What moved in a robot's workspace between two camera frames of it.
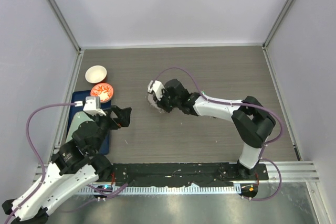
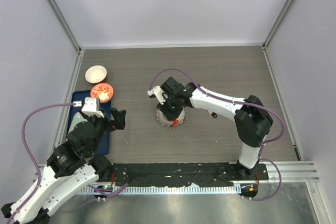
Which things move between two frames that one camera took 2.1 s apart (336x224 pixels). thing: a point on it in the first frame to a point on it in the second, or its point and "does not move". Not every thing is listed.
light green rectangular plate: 78,118 does not move
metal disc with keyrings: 153,103 to 162,120
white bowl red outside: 95,74 does not move
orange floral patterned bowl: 105,91 does not move
